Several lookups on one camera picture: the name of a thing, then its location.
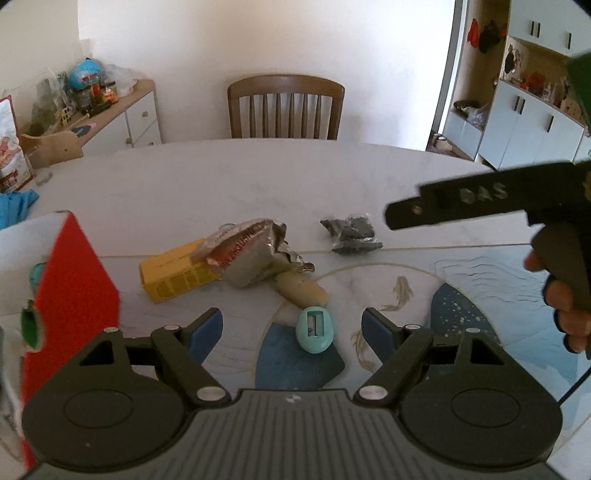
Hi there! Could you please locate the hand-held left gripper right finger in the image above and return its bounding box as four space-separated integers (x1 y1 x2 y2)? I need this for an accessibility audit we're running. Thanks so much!
352 307 525 409

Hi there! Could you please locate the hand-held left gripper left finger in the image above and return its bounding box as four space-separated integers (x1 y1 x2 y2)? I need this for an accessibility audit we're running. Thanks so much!
58 307 232 409

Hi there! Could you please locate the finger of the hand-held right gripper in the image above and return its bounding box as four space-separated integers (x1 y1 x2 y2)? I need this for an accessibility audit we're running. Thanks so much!
385 185 438 232

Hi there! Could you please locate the black parts plastic bag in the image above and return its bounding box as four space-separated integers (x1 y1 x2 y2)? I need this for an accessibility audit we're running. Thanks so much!
320 213 384 256

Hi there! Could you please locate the teal egg-shaped pencil sharpener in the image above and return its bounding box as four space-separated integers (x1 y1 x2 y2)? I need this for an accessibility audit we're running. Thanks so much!
295 305 336 356

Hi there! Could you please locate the yellow box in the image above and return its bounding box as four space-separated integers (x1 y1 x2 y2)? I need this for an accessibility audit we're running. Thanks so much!
139 239 223 304

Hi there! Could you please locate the beige cylinder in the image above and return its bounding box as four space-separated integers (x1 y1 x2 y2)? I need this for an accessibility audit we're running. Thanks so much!
276 270 330 308

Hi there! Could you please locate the silver snack packet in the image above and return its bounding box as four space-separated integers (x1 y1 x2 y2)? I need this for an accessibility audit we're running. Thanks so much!
202 219 315 290

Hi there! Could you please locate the red white cardboard box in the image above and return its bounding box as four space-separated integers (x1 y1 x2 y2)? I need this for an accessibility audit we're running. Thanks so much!
0 210 122 472

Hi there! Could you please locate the person's right hand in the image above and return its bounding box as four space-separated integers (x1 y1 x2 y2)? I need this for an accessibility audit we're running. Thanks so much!
524 248 591 352

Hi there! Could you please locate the black hat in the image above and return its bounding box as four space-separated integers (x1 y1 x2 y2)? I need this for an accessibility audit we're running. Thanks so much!
479 20 502 54

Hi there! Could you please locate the wooden chair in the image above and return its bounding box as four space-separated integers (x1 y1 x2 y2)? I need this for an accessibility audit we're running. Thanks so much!
226 73 346 140

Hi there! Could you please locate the white wooden sideboard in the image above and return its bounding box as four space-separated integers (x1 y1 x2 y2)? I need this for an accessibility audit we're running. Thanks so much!
21 79 163 160

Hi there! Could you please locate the blue cloth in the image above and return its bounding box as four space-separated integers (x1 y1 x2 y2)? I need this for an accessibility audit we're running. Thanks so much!
0 189 40 230

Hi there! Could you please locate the small drinking glass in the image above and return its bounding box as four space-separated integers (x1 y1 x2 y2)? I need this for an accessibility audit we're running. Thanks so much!
27 152 54 186

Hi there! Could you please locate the wooden elephant cutout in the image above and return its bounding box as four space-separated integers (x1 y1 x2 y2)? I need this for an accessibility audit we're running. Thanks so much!
20 130 84 168

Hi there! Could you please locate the red white printed bag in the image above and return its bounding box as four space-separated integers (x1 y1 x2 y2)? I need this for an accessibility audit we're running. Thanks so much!
0 95 36 194

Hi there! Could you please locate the clear plastic bag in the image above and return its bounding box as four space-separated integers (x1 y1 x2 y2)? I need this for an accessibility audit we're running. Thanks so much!
103 64 137 93

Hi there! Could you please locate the blue globe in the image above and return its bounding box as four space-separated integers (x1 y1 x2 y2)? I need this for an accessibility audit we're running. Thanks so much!
69 57 105 91

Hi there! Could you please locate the white wall cabinet unit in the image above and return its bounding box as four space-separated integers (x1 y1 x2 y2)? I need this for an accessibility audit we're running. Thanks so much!
442 0 591 170

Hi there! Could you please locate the black cable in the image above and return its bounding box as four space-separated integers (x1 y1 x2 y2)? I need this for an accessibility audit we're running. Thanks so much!
560 367 591 408

